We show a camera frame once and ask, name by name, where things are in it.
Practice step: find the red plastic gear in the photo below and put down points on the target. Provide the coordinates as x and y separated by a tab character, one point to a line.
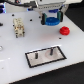
64	30

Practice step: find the blue plastic gear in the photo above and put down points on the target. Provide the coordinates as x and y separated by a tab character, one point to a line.
52	21

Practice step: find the black-framed peg base plate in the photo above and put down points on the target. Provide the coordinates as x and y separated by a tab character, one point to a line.
44	56

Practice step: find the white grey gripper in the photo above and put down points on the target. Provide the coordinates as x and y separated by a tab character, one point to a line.
45	5

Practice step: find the beige multi-pin connector block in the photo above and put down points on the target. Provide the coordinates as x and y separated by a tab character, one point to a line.
18	27

